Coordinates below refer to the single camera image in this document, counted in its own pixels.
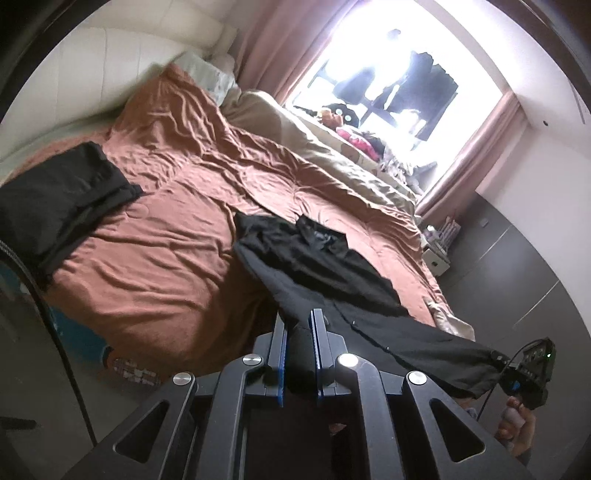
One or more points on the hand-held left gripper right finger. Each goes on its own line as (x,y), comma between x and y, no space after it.
(316,355)

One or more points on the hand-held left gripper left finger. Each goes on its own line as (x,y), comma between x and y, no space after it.
(281,369)

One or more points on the black button shirt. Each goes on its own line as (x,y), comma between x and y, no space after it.
(332,277)

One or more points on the white nightstand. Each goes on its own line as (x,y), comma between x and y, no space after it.
(436,261)

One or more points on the small white jar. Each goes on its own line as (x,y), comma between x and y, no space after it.
(429,233)

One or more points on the pink curtain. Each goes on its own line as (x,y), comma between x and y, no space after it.
(281,46)
(471,157)

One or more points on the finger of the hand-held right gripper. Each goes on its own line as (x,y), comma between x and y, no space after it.
(505,362)

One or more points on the pile of clothes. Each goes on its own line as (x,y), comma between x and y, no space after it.
(401,164)

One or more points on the brown teddy bear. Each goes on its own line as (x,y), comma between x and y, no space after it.
(330,119)

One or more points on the beige duvet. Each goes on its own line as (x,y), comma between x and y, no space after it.
(323,147)

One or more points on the window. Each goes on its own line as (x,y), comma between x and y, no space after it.
(406,27)

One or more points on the black penguin plush toy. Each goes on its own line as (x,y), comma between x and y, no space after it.
(347,115)

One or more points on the pink plush toy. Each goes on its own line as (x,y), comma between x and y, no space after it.
(353,141)

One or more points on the cream padded headboard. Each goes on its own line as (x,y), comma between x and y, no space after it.
(115,60)

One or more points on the bed with rust-coloured cover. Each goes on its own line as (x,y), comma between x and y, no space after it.
(184,194)

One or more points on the person's right hand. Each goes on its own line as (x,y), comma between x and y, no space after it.
(515,422)

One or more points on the folded black clothes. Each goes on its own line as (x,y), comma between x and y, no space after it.
(60,203)

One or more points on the white patterned pillow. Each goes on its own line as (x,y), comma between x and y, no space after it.
(207,74)

